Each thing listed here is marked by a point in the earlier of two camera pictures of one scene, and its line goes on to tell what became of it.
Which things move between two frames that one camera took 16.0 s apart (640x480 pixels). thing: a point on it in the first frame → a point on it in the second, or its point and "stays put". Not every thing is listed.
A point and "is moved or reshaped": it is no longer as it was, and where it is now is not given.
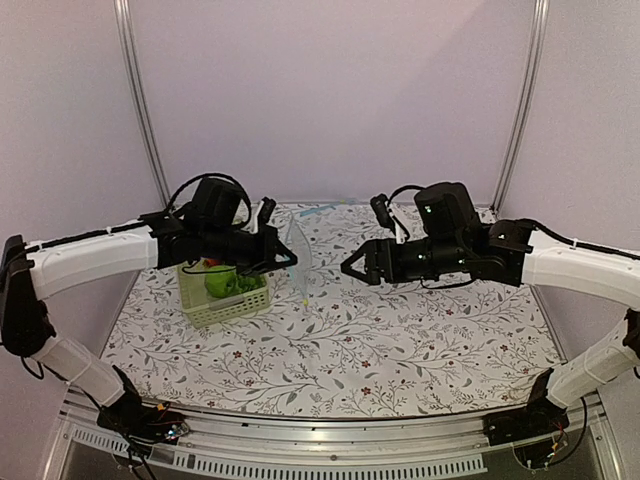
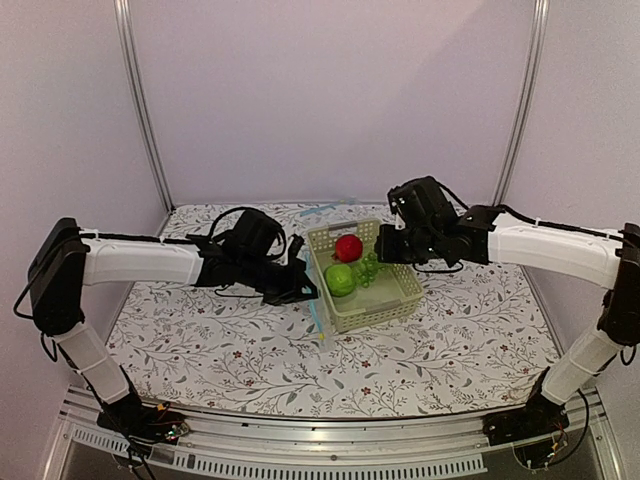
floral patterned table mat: x=334 y=345 stays put
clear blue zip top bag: x=300 y=246 is moved or reshaped
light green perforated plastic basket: x=203 y=310 → x=358 y=288
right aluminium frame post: x=527 y=101 stays put
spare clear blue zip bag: x=351 y=201 stays put
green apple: x=221 y=280 is moved or reshaped
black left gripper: x=265 y=261 → x=292 y=291
